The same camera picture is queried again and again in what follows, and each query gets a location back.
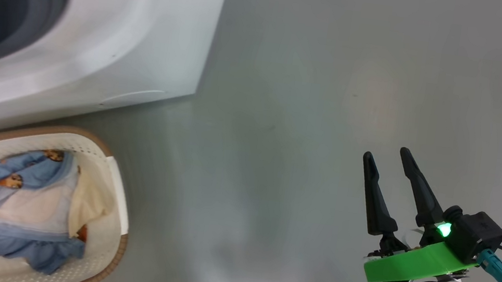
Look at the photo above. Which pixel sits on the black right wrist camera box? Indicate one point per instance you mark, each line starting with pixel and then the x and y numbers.
pixel 479 234

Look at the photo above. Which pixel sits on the cream cloth garment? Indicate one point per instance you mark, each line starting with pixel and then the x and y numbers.
pixel 90 202

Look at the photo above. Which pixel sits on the round white filter cover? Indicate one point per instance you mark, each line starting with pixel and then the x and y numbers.
pixel 133 98

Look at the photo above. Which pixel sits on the blue bear print garment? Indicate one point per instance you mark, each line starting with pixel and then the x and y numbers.
pixel 24 242

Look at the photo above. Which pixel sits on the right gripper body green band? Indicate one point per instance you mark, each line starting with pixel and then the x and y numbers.
pixel 418 267

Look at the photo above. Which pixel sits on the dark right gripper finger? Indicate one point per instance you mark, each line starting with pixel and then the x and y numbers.
pixel 379 201
pixel 423 197

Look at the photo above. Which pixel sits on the white front-load washing machine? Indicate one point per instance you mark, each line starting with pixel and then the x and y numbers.
pixel 148 40

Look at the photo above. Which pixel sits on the cream perforated laundry basket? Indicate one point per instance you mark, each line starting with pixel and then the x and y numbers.
pixel 109 219

